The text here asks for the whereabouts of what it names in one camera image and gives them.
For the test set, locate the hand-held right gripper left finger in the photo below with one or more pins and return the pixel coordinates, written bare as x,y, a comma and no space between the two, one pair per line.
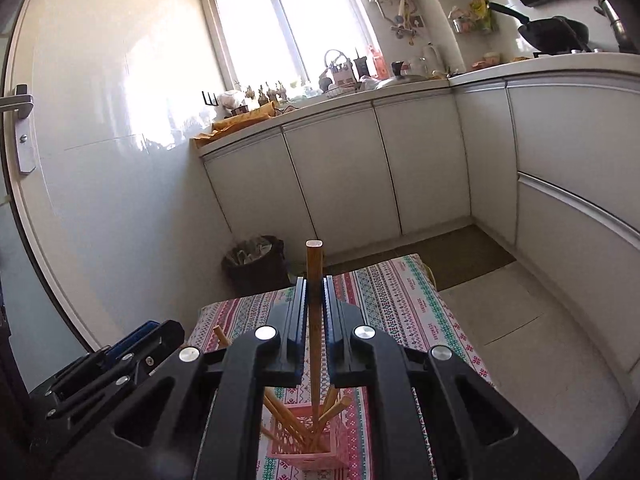
300,310

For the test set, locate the frosted glass door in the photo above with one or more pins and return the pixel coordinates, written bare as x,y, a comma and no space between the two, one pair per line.
15,270

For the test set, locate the black wok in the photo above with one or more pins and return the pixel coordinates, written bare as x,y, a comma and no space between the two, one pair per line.
552,32

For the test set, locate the black trash bin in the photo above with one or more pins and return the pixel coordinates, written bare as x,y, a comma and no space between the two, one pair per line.
257,265

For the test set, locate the yellow snack packet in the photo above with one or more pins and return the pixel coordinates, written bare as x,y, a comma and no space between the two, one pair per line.
482,15

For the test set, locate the striped patterned tablecloth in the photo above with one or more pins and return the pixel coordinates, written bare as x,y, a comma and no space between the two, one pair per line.
420,320

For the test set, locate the white kitchen base cabinets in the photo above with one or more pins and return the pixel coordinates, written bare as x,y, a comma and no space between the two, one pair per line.
340,170

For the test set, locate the pink perforated utensil holder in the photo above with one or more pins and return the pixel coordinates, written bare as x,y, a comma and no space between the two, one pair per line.
320,452

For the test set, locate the tan bamboo chopstick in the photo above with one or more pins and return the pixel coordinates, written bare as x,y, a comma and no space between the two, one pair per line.
314,320

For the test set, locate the yellow cloth bag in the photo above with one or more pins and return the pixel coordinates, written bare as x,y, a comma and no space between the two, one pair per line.
240,121

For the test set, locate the kitchen window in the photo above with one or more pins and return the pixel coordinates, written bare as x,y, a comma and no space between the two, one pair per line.
290,25

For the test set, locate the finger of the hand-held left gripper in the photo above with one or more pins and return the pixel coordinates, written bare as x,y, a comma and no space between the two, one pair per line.
90,385
135,339

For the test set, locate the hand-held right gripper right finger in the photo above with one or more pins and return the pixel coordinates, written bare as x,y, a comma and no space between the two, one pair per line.
330,310

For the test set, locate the dark floor mat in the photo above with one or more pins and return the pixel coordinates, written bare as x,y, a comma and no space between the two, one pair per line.
450,255

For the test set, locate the set of wooden chopsticks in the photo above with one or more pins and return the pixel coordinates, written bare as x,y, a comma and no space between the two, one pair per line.
282,412

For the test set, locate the white kitchen countertop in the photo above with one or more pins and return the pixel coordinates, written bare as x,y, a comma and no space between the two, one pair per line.
550,66

